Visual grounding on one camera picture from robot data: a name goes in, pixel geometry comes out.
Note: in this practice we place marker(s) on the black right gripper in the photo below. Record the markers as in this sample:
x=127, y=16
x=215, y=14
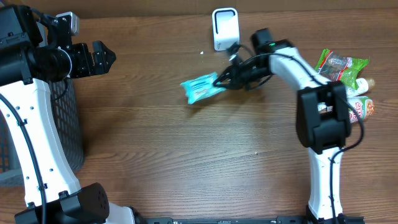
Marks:
x=236, y=81

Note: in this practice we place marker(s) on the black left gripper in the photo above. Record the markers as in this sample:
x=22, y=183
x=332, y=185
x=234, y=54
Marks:
x=87, y=68

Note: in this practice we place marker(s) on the teal foil packet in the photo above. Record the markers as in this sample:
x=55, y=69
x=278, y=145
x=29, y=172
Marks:
x=201, y=88

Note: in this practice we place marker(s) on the green snack bag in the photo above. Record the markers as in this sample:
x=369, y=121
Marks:
x=339, y=68

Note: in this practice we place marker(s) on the white conditioner tube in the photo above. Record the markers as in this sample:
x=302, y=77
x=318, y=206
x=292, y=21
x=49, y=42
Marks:
x=364, y=85

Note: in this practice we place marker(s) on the green cup noodles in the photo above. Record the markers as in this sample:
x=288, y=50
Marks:
x=363, y=105

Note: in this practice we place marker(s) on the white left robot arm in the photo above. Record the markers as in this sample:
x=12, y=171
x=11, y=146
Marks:
x=37, y=50

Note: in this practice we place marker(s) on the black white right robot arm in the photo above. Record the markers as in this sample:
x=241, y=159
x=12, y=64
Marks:
x=322, y=115

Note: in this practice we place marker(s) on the white barcode scanner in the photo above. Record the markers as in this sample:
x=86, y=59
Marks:
x=225, y=28

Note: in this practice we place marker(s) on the grey plastic lattice basket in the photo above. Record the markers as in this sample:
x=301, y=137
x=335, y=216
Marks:
x=64, y=111

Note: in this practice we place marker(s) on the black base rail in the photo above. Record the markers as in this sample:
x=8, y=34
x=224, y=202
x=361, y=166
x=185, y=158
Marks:
x=277, y=220

